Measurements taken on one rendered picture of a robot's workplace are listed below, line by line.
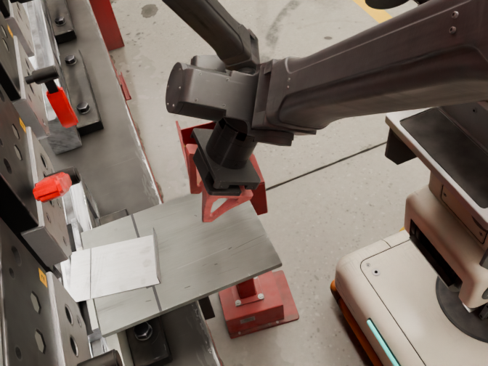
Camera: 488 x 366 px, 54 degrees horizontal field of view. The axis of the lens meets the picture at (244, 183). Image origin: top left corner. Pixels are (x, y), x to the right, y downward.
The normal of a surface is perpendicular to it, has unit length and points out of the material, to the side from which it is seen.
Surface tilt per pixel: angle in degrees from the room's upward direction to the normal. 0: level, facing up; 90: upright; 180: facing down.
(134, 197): 0
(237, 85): 54
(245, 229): 0
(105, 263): 0
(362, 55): 67
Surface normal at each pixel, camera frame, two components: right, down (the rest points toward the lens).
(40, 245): 0.37, 0.70
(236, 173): 0.39, -0.71
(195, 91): 0.36, 0.08
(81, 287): -0.10, -0.63
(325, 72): -0.95, -0.13
